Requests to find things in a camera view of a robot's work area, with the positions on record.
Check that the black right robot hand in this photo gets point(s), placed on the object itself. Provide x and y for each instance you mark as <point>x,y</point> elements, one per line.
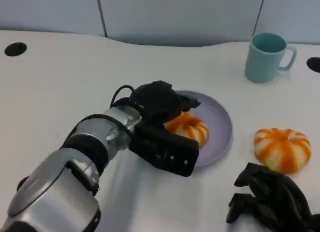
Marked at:
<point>277,202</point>

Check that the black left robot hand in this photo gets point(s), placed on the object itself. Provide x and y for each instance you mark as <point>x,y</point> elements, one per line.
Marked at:
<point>157,99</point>

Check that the orange white toy bread roll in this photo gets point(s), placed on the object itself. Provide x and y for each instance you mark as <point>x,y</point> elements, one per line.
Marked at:
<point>192,128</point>
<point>282,149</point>

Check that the lilac plate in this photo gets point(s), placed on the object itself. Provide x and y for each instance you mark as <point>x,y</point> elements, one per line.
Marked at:
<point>217,124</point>

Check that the pale green mug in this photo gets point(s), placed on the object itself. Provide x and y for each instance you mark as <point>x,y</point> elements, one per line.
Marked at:
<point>262,62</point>

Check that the black round table grommet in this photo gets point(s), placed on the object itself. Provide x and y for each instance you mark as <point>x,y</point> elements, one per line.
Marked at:
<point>15,49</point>
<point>314,64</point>

